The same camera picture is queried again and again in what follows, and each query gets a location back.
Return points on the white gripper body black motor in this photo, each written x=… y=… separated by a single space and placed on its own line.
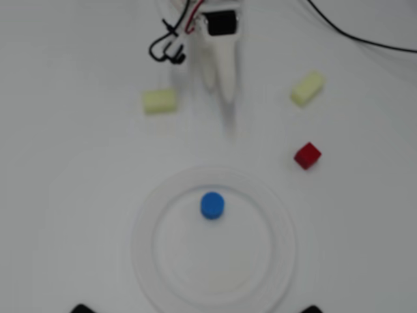
x=223 y=23

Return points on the small camera white mount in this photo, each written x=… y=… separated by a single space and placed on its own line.
x=174 y=49

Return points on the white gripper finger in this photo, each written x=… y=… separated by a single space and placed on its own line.
x=226 y=65
x=205 y=58

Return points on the pale yellow foam block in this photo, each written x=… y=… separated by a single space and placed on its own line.
x=159 y=101
x=307 y=89

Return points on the blue cylinder block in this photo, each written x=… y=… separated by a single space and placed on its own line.
x=212 y=205

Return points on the red cube block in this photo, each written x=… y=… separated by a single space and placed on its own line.
x=307 y=155

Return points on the white round plate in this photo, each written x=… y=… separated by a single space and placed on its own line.
x=213 y=254

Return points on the black rounded stand foot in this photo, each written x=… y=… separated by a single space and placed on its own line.
x=311 y=309
x=82 y=308

